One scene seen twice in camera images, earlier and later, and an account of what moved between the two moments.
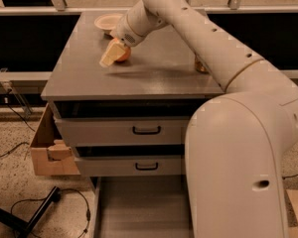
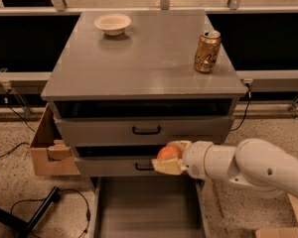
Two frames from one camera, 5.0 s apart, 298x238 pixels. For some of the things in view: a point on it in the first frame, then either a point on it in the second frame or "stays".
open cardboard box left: (52, 155) stays
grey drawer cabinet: (129, 118) stays
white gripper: (123, 31) → (194, 159)
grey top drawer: (124, 131) stays
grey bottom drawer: (143, 207) stays
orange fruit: (126, 50) → (169, 152)
